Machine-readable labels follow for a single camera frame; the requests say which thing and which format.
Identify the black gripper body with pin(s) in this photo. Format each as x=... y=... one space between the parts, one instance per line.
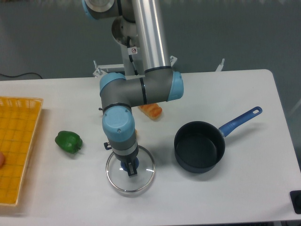
x=131 y=158

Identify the glass lid blue knob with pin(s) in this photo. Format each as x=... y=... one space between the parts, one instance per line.
x=117 y=173

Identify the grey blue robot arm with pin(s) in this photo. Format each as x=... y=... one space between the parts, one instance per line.
x=159 y=83

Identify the orange bread loaf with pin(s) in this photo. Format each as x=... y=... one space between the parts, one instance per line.
x=153 y=111

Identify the green bell pepper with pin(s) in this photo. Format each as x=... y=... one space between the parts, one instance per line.
x=69 y=141

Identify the yellow wicker basket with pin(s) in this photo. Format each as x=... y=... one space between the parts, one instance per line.
x=19 y=117

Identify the pink object in basket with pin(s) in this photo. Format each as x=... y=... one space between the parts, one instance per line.
x=2 y=159

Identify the black device table corner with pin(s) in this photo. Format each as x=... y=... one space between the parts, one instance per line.
x=296 y=200

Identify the dark saucepan blue handle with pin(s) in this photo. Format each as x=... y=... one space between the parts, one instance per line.
x=199 y=146

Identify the white bracket right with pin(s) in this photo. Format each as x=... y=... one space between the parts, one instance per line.
x=220 y=66

